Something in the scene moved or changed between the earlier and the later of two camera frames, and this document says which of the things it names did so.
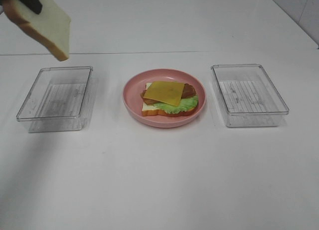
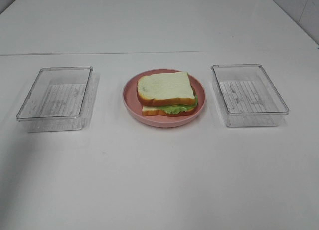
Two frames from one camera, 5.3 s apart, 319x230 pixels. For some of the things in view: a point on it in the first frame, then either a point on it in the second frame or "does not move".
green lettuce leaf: x=185 y=104 does not move
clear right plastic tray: x=247 y=96 does not move
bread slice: x=153 y=109 does not move
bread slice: x=52 y=26 → x=166 y=88
